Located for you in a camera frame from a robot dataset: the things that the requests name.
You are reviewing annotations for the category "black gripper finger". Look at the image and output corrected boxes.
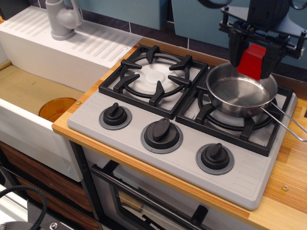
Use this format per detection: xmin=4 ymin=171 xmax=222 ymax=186
xmin=229 ymin=28 xmax=249 ymax=67
xmin=260 ymin=43 xmax=287 ymax=79

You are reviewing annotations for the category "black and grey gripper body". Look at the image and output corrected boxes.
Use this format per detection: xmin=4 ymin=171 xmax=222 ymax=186
xmin=219 ymin=6 xmax=307 ymax=59

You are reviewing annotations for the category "red cube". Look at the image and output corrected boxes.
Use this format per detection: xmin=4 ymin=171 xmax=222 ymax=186
xmin=237 ymin=44 xmax=266 ymax=81

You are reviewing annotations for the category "small steel frying pan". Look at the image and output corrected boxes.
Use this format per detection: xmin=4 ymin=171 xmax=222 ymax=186
xmin=205 ymin=63 xmax=307 ymax=142

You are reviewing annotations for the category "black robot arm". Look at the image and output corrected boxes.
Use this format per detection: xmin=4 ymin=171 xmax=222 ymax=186
xmin=219 ymin=0 xmax=307 ymax=81

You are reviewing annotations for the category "black right stove knob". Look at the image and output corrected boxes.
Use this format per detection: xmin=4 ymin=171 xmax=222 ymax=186
xmin=196 ymin=143 xmax=235 ymax=175

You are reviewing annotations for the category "black stove knob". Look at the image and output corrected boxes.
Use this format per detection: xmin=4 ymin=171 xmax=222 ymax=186
xmin=141 ymin=118 xmax=183 ymax=154
xmin=99 ymin=103 xmax=132 ymax=130
xmin=196 ymin=143 xmax=235 ymax=175

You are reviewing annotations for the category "black middle stove knob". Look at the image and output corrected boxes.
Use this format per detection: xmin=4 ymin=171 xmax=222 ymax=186
xmin=141 ymin=118 xmax=183 ymax=154

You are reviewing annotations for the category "grey toy stove top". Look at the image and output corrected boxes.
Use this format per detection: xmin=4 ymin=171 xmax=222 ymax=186
xmin=67 ymin=45 xmax=298 ymax=211

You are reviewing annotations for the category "black left stove knob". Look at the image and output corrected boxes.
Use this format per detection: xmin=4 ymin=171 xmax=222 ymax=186
xmin=99 ymin=103 xmax=132 ymax=130

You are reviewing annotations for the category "black right burner grate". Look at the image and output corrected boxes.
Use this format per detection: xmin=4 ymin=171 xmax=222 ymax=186
xmin=176 ymin=72 xmax=295 ymax=156

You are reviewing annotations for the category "black burner grate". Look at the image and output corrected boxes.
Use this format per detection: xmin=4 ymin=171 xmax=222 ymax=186
xmin=176 ymin=72 xmax=295 ymax=156
xmin=99 ymin=46 xmax=208 ymax=119

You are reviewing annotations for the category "black left burner grate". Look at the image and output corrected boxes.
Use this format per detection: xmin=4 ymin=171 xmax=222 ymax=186
xmin=99 ymin=46 xmax=208 ymax=119

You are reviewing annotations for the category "grey toy faucet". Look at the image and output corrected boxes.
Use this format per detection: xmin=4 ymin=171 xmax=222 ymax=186
xmin=46 ymin=0 xmax=83 ymax=41

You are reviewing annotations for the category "toy oven door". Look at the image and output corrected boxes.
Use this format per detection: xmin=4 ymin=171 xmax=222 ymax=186
xmin=83 ymin=148 xmax=274 ymax=230

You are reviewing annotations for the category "orange translucent plate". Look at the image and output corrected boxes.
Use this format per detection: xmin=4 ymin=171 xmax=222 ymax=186
xmin=38 ymin=97 xmax=76 ymax=122

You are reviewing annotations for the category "white toy sink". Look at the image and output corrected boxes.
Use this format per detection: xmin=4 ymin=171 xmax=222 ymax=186
xmin=0 ymin=6 xmax=141 ymax=182

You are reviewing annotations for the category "wooden drawer cabinet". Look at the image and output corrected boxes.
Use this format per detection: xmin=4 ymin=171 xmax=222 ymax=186
xmin=0 ymin=142 xmax=101 ymax=230

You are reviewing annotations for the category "black braided cable top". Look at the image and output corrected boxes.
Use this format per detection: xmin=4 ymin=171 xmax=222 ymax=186
xmin=197 ymin=0 xmax=231 ymax=5

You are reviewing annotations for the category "black braided cable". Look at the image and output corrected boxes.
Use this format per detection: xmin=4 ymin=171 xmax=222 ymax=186
xmin=0 ymin=184 xmax=48 ymax=230
xmin=197 ymin=0 xmax=231 ymax=5

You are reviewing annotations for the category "black oven door handle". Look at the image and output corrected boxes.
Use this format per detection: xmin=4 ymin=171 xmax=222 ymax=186
xmin=90 ymin=161 xmax=208 ymax=230

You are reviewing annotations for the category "black braided cable bottom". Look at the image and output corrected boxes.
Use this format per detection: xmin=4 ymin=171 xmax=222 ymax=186
xmin=0 ymin=184 xmax=48 ymax=230

